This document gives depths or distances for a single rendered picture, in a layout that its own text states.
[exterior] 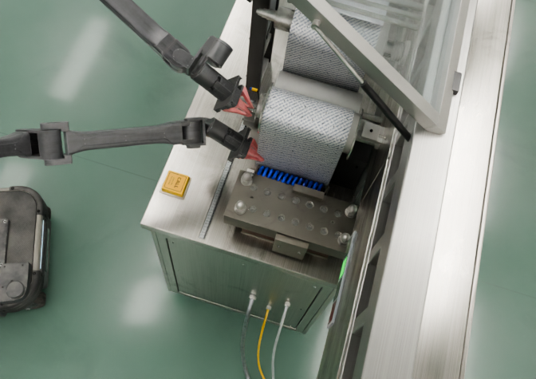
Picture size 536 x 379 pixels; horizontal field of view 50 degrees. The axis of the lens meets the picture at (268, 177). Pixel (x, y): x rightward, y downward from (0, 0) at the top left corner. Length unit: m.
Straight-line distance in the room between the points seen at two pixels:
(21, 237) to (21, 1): 1.54
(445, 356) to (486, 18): 0.92
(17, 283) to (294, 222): 1.23
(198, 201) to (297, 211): 0.34
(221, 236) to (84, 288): 1.09
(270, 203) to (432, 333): 0.68
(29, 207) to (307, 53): 1.51
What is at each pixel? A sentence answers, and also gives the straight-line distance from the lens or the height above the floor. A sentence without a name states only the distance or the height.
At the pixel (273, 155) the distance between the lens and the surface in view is 1.70.
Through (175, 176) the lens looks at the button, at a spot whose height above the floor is 0.92.
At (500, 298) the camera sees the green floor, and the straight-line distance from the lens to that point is 3.00.
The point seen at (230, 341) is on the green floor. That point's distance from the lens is 2.65.
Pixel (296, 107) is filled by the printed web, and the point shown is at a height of 1.31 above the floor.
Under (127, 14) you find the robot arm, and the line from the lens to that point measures 1.57.
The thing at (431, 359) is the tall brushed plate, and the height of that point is 1.44.
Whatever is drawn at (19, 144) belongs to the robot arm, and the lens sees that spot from 1.58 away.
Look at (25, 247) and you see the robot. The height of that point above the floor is 0.24.
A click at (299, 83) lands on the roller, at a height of 1.23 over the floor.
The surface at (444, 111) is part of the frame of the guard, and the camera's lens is 1.20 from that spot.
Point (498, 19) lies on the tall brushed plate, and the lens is 1.74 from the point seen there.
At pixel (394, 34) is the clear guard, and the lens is 1.15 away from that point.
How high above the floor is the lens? 2.61
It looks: 64 degrees down
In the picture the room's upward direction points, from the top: 11 degrees clockwise
